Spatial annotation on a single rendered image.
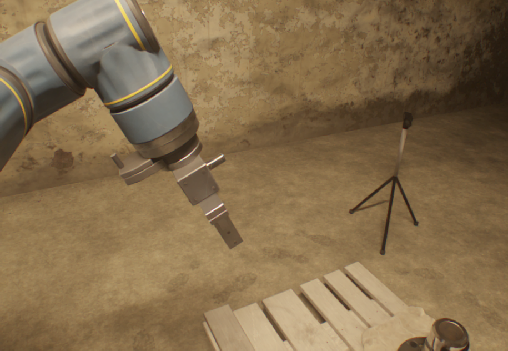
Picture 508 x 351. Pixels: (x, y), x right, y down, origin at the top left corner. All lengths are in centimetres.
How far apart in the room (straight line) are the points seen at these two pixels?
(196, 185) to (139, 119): 12
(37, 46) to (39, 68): 3
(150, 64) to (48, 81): 12
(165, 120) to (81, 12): 16
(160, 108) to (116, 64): 8
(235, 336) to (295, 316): 26
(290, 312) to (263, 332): 15
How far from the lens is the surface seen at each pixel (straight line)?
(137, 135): 49
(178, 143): 49
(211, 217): 50
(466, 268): 224
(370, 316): 158
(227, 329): 144
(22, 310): 197
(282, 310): 153
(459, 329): 133
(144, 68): 46
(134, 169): 52
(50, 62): 47
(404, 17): 404
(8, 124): 38
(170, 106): 48
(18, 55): 48
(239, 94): 298
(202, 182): 51
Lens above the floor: 130
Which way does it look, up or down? 26 degrees down
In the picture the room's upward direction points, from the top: 1 degrees clockwise
